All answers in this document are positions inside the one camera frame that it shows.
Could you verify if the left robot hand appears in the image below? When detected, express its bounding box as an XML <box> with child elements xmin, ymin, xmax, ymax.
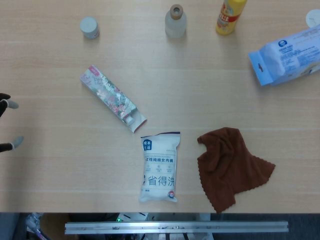
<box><xmin>0</xmin><ymin>93</ymin><xmax>25</xmax><ymax>153</ymax></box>

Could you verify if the floral toothpaste box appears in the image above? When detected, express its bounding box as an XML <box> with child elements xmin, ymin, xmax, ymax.
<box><xmin>79</xmin><ymin>64</ymin><xmax>148</xmax><ymax>134</ymax></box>

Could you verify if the small white jar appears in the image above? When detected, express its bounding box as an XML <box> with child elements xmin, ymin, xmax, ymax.
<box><xmin>79</xmin><ymin>16</ymin><xmax>100</xmax><ymax>40</ymax></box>

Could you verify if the white underwear pack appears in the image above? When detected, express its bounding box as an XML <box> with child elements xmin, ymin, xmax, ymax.
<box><xmin>138</xmin><ymin>131</ymin><xmax>181</xmax><ymax>203</ymax></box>

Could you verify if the frosted glass bottle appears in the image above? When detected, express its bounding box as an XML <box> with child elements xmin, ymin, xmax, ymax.
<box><xmin>164</xmin><ymin>4</ymin><xmax>188</xmax><ymax>39</ymax></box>

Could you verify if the brown cloth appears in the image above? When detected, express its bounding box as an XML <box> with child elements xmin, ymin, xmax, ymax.
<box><xmin>196</xmin><ymin>126</ymin><xmax>277</xmax><ymax>214</ymax></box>

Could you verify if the yellow spray bottle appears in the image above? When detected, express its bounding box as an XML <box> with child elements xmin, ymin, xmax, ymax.
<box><xmin>215</xmin><ymin>0</ymin><xmax>248</xmax><ymax>36</ymax></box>

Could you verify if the blue white wipes pack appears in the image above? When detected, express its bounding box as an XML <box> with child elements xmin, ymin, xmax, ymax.
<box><xmin>247</xmin><ymin>25</ymin><xmax>320</xmax><ymax>88</ymax></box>

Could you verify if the aluminium rail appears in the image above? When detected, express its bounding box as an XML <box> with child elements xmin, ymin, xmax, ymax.
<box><xmin>64</xmin><ymin>220</ymin><xmax>289</xmax><ymax>235</ymax></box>

